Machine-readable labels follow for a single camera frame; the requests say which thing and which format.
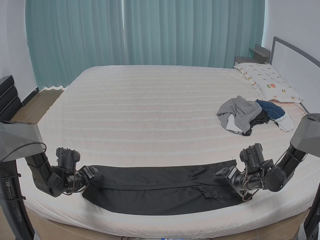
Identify pile of clothes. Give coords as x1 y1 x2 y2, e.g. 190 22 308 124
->
216 96 294 137

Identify bed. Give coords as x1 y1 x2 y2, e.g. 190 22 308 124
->
18 36 320 240

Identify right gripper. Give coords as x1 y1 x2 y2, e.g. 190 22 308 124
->
215 166 253 200

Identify black chest of drawers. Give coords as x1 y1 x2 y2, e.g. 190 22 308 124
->
0 75 23 121

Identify grey bedside table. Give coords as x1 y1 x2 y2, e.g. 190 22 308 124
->
234 43 271 65

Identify black cable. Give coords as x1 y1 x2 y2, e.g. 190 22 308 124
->
0 142 47 163

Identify blue-green curtain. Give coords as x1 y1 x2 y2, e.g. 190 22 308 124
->
26 0 126 91
123 0 266 68

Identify white printed pillow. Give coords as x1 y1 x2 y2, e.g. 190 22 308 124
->
234 62 303 102

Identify black trousers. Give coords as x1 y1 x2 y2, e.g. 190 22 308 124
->
82 159 253 216

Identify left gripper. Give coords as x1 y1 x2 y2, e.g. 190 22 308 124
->
75 165 98 191

